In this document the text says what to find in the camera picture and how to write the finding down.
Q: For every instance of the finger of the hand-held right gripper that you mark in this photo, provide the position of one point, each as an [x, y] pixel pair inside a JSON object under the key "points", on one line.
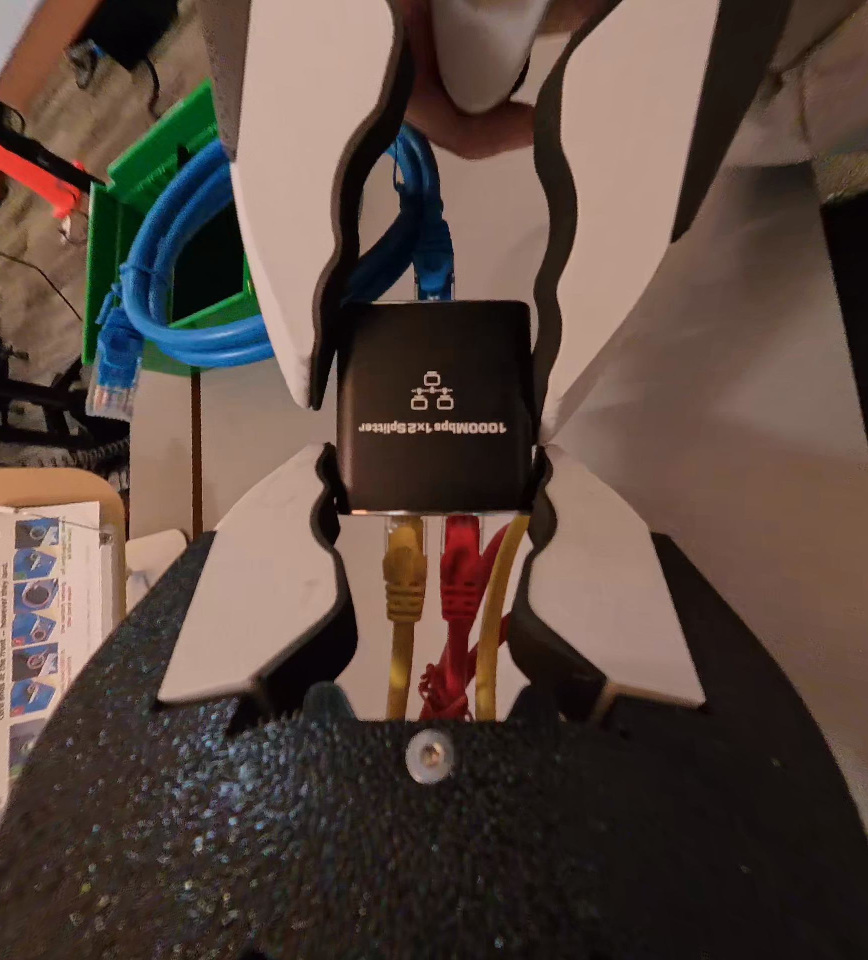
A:
{"points": [[629, 150], [291, 150]]}

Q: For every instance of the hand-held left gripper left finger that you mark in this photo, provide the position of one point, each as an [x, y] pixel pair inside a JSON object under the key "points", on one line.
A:
{"points": [[261, 592]]}

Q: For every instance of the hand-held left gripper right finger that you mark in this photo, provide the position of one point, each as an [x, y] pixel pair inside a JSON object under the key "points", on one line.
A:
{"points": [[606, 592]]}

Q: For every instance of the green plastic bin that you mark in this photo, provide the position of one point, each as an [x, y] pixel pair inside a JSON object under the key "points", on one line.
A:
{"points": [[148, 165]]}

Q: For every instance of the black ethernet splitter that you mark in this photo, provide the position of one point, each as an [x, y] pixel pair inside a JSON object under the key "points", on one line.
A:
{"points": [[434, 352]]}

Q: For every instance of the person's right forearm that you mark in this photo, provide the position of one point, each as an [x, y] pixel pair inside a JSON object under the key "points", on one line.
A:
{"points": [[854, 90]]}

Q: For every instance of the person's right hand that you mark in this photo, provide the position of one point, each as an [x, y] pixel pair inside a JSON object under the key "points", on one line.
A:
{"points": [[479, 135]]}

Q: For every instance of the grey metal stand base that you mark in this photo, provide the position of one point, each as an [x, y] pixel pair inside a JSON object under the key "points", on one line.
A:
{"points": [[152, 559]]}

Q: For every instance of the instruction sheet on wooden stand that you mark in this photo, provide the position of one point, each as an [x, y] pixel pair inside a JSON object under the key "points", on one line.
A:
{"points": [[43, 487]]}

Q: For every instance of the orange traffic cone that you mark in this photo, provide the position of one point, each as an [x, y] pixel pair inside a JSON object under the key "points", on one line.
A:
{"points": [[21, 169]]}

